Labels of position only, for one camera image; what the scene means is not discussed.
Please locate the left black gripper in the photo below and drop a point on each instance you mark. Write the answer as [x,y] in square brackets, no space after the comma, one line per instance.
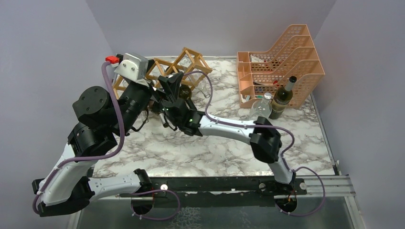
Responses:
[159,95]

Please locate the green bottle navy cream label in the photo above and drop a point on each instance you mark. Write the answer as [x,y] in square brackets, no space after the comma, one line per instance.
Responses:
[185,93]

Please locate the wooden wine rack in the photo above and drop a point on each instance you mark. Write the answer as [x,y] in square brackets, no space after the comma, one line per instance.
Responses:
[159,67]

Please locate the clear bottle silver cap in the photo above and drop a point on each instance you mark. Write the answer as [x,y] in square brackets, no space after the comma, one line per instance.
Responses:
[261,107]

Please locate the green bottle silver neck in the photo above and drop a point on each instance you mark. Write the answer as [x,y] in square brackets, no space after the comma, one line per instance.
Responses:
[281,98]

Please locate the green bottle brown label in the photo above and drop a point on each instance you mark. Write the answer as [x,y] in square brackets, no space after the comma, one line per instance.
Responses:
[158,109]

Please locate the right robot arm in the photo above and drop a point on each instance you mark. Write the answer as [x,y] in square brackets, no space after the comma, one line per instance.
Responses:
[260,134]

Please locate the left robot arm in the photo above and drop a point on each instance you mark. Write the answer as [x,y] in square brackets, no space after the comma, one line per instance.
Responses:
[101,117]

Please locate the peach plastic file organizer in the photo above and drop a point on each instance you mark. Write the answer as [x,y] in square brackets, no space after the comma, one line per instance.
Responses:
[293,54]

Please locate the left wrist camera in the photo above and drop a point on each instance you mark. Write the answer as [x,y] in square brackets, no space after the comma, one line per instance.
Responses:
[131,66]

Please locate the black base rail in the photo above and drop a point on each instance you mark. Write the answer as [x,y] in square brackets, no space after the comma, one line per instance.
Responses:
[205,192]

